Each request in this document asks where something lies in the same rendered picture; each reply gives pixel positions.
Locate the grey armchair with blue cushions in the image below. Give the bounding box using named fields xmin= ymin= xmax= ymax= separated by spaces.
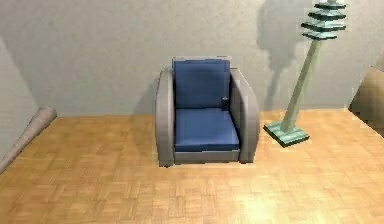
xmin=154 ymin=56 xmax=261 ymax=168

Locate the pale green floor lamp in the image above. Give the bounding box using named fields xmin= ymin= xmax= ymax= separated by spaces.
xmin=263 ymin=0 xmax=348 ymax=148

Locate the tan wooden cabinet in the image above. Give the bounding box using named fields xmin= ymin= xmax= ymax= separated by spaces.
xmin=348 ymin=66 xmax=384 ymax=138

